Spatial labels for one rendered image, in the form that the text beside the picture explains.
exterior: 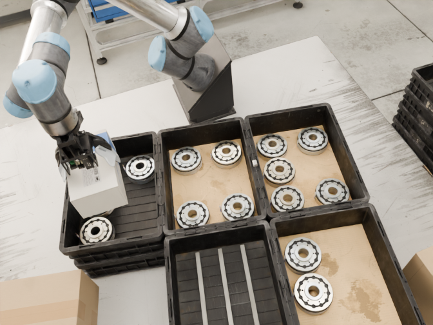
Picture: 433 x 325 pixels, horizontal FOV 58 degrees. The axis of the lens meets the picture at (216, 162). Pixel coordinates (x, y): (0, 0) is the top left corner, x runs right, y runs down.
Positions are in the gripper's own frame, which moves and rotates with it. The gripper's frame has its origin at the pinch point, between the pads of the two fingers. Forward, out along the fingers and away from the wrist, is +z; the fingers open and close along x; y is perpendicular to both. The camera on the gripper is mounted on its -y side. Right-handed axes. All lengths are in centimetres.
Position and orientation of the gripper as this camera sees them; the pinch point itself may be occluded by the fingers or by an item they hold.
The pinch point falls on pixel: (92, 168)
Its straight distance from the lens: 108.5
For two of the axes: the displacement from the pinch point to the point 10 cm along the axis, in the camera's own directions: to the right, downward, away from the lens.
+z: 0.9, 5.8, 8.1
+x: 9.4, -3.1, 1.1
